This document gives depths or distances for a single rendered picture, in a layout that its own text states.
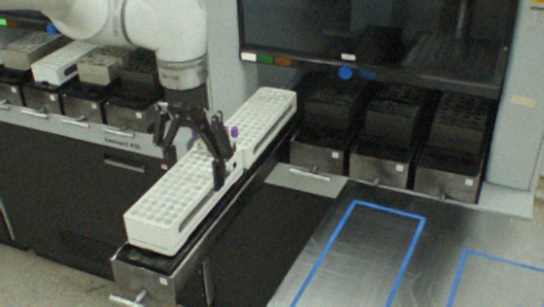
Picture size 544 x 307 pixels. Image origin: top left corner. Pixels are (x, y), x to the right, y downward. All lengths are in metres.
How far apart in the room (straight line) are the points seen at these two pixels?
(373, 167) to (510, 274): 0.43
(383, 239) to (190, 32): 0.51
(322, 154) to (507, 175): 0.42
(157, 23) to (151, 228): 0.36
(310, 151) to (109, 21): 0.60
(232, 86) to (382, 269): 0.69
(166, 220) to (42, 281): 1.35
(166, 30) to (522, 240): 0.74
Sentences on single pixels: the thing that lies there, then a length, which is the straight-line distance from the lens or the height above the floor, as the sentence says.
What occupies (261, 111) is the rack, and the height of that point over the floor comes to 0.86.
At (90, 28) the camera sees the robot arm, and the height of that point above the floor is 1.20.
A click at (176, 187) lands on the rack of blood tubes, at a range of 1.14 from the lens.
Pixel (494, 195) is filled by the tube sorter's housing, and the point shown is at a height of 0.73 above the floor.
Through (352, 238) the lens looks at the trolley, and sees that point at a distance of 1.10.
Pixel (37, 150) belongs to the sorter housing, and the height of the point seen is 0.58.
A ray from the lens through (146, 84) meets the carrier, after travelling 1.65.
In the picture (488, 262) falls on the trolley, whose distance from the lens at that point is 1.10.
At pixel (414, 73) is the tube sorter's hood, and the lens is 1.31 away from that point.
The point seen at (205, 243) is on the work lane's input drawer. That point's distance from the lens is 1.14.
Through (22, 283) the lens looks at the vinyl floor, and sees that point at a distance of 2.39.
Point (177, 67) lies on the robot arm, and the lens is 1.02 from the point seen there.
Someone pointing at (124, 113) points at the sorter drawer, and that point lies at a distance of 1.64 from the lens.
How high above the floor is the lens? 1.54
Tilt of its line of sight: 33 degrees down
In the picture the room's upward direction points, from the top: 2 degrees counter-clockwise
